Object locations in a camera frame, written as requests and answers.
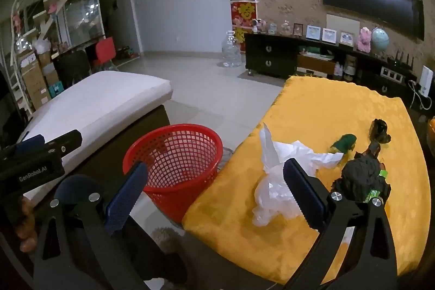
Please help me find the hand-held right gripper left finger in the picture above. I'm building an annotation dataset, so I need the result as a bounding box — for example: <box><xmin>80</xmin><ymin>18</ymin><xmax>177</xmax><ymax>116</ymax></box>
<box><xmin>32</xmin><ymin>161</ymin><xmax>160</xmax><ymax>290</ymax></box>

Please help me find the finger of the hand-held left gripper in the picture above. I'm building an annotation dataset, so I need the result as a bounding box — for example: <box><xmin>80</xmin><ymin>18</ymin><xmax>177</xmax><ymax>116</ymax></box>
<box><xmin>15</xmin><ymin>130</ymin><xmax>83</xmax><ymax>156</ymax></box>

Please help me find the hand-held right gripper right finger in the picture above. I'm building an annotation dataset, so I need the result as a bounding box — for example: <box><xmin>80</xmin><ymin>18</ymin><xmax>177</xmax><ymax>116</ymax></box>
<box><xmin>283</xmin><ymin>157</ymin><xmax>398</xmax><ymax>290</ymax></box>

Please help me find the white plastic bag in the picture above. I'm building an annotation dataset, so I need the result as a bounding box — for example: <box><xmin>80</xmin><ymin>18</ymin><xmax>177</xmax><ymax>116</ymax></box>
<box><xmin>251</xmin><ymin>122</ymin><xmax>320</xmax><ymax>227</ymax></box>

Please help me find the white paper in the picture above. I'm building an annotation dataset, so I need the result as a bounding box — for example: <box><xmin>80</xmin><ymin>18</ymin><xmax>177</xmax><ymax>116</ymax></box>
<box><xmin>289</xmin><ymin>140</ymin><xmax>344</xmax><ymax>171</ymax></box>

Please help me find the brown bag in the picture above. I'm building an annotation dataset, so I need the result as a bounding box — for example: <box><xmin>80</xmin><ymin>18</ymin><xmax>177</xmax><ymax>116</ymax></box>
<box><xmin>333</xmin><ymin>141</ymin><xmax>391</xmax><ymax>204</ymax></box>

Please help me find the red plastic mesh basket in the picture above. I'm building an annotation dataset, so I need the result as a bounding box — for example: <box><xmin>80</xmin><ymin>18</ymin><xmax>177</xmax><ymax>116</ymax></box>
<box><xmin>123</xmin><ymin>123</ymin><xmax>224</xmax><ymax>223</ymax></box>

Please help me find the black plastic bag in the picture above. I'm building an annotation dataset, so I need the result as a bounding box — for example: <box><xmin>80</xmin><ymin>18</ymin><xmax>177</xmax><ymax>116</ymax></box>
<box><xmin>369</xmin><ymin>119</ymin><xmax>392</xmax><ymax>144</ymax></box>

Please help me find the person's left hand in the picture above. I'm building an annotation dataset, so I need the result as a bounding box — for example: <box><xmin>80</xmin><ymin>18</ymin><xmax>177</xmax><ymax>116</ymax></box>
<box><xmin>15</xmin><ymin>198</ymin><xmax>39</xmax><ymax>253</ymax></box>

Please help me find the white cushioned bench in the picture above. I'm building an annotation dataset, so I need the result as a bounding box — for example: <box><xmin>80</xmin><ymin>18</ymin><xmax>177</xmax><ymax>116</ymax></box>
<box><xmin>20</xmin><ymin>70</ymin><xmax>172</xmax><ymax>205</ymax></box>

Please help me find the stack of cardboard boxes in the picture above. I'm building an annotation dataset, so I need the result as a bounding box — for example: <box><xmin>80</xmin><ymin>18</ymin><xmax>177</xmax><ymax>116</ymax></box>
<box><xmin>16</xmin><ymin>50</ymin><xmax>65</xmax><ymax>110</ymax></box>

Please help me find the black chair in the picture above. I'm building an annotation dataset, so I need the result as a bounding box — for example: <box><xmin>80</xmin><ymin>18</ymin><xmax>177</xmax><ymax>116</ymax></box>
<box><xmin>54</xmin><ymin>50</ymin><xmax>91</xmax><ymax>88</ymax></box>

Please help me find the yellow table cloth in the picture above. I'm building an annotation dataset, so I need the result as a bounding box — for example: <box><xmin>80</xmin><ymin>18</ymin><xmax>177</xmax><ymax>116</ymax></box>
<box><xmin>182</xmin><ymin>75</ymin><xmax>427</xmax><ymax>285</ymax></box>

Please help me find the red chair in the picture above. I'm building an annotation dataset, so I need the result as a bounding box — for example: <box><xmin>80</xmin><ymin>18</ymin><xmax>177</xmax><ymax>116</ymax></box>
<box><xmin>92</xmin><ymin>37</ymin><xmax>119</xmax><ymax>71</ymax></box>

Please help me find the black television cabinet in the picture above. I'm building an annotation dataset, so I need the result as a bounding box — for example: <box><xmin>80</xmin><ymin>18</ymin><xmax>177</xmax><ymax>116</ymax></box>
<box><xmin>245</xmin><ymin>33</ymin><xmax>420</xmax><ymax>107</ymax></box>

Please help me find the white staircase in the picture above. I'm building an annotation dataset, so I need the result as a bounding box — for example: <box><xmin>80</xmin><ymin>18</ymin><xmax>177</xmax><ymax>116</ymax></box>
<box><xmin>8</xmin><ymin>0</ymin><xmax>96</xmax><ymax>117</ymax></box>

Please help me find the white socket panel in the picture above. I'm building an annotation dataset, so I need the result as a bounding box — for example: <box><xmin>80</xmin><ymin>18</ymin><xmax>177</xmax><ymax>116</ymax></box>
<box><xmin>381</xmin><ymin>67</ymin><xmax>406</xmax><ymax>83</ymax></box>

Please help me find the clear water jug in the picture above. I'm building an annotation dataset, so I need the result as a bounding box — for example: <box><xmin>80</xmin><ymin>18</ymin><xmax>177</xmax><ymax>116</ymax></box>
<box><xmin>217</xmin><ymin>31</ymin><xmax>246</xmax><ymax>68</ymax></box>

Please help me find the black wifi router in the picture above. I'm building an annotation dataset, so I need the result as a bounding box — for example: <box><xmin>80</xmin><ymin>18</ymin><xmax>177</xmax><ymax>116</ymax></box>
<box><xmin>387</xmin><ymin>51</ymin><xmax>415</xmax><ymax>70</ymax></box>

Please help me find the pink plush toy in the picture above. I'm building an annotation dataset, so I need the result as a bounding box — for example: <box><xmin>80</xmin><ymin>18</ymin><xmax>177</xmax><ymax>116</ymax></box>
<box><xmin>357</xmin><ymin>27</ymin><xmax>374</xmax><ymax>52</ymax></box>

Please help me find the small pink figurine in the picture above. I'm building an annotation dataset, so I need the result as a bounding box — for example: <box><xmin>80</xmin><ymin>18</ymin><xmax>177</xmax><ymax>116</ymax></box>
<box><xmin>253</xmin><ymin>18</ymin><xmax>269</xmax><ymax>34</ymax></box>

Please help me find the pale blue globe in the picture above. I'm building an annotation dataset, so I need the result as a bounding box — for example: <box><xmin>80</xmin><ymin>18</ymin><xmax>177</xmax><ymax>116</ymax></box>
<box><xmin>371</xmin><ymin>27</ymin><xmax>390</xmax><ymax>54</ymax></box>

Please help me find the white board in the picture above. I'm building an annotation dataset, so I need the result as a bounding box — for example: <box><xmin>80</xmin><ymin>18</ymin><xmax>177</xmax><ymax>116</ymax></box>
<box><xmin>326</xmin><ymin>14</ymin><xmax>360</xmax><ymax>38</ymax></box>

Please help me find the red festive poster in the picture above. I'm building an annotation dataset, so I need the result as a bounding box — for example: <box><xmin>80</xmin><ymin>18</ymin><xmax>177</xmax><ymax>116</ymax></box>
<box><xmin>231</xmin><ymin>0</ymin><xmax>257</xmax><ymax>53</ymax></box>

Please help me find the white wall device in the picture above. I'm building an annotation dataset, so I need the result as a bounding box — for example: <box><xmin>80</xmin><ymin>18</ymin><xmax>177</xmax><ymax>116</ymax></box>
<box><xmin>421</xmin><ymin>66</ymin><xmax>435</xmax><ymax>96</ymax></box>

